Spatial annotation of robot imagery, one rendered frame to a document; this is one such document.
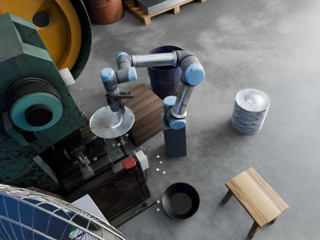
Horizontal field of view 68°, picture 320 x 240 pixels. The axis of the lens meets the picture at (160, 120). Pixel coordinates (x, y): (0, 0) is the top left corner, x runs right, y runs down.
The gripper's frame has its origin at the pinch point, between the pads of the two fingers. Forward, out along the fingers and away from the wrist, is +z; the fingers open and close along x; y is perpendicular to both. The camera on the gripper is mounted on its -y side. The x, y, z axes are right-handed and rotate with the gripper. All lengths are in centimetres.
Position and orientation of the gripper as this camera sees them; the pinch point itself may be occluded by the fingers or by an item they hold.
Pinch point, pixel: (124, 113)
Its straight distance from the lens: 157.5
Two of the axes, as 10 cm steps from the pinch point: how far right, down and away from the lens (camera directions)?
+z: 1.1, 6.3, 7.7
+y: -8.5, 4.5, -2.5
